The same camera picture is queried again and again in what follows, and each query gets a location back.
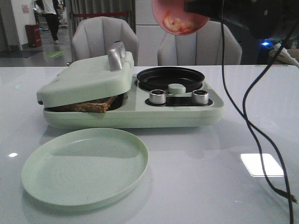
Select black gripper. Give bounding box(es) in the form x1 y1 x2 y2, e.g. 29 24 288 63
184 0 223 21

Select pink shrimp pieces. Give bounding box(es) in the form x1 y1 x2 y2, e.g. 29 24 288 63
164 11 197 35

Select pink plastic bowl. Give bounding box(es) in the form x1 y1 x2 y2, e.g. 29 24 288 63
151 0 210 35

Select mint green sandwich maker lid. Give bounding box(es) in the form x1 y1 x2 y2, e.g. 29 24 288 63
36 42 134 108

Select bread slice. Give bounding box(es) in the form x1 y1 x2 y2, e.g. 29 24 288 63
47 96 117 113

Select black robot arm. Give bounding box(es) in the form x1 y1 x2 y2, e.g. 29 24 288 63
184 0 299 39

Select mint green breakfast maker base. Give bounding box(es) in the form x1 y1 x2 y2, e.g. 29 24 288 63
43 71 224 130

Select right grey upholstered chair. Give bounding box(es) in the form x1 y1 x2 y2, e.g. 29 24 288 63
157 21 242 66

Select grey upholstered chair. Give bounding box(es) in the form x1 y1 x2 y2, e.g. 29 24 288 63
71 16 139 64
157 21 242 66

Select white refrigerator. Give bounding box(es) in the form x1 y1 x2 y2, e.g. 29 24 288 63
135 0 166 66

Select black round frying pan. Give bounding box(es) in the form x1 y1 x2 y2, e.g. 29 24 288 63
136 66 205 92

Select right silver control knob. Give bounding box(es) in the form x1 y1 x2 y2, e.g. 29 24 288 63
191 90 209 105

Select silver control knob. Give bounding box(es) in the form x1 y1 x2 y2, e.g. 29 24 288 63
149 90 166 105
191 90 209 105

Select left silver control knob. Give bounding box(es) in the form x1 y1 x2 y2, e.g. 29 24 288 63
149 90 166 105

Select red barrier tape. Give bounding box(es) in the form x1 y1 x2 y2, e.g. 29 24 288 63
71 11 131 18

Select left grey upholstered chair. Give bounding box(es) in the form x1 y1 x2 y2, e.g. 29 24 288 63
71 16 139 64

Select walking person in background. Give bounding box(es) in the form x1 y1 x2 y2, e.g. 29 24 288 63
36 0 60 44

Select red trash bin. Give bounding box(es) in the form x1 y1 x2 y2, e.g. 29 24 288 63
25 24 42 48

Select mint green round plate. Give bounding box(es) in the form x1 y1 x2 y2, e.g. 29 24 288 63
21 128 149 211

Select black cable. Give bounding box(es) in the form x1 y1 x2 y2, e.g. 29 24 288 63
242 14 299 203
221 0 294 224

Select white usb cable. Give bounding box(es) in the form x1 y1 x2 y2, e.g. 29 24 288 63
272 44 299 68

